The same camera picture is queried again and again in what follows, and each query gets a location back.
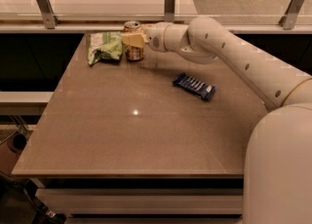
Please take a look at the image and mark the middle metal railing bracket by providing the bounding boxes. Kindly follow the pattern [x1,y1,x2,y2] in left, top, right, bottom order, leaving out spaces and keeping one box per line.
[164,0,176,22]

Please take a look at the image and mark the metal railing bracket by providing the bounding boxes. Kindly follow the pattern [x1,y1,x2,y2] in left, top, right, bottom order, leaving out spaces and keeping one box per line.
[36,0,58,29]
[279,0,305,30]
[164,0,176,22]

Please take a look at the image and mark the dark round bin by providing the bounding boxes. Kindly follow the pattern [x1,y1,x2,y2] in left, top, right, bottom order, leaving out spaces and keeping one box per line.
[7,133,27,154]

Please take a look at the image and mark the grey drawer front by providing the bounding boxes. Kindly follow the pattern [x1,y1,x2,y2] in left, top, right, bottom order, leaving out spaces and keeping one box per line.
[36,189,243,215]

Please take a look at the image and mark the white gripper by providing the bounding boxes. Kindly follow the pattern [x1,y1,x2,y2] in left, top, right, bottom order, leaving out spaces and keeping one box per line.
[121,22,169,53]

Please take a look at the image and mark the green jalapeno chip bag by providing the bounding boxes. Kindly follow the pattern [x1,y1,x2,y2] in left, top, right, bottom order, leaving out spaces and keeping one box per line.
[88,31,123,66]

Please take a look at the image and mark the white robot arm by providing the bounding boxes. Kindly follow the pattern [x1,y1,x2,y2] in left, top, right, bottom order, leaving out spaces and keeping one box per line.
[122,17,312,224]

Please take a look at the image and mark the left metal railing bracket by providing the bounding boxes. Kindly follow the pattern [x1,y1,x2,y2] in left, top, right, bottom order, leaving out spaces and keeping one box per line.
[36,0,58,29]

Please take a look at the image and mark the right metal railing bracket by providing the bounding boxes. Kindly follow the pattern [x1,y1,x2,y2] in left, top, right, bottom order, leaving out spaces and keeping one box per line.
[279,0,305,30]

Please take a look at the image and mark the blue snack bar wrapper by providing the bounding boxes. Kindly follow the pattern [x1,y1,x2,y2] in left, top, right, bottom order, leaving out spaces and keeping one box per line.
[173,72,216,101]

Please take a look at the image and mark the orange soda can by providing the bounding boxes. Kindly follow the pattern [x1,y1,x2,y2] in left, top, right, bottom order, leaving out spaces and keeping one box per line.
[123,20,143,61]

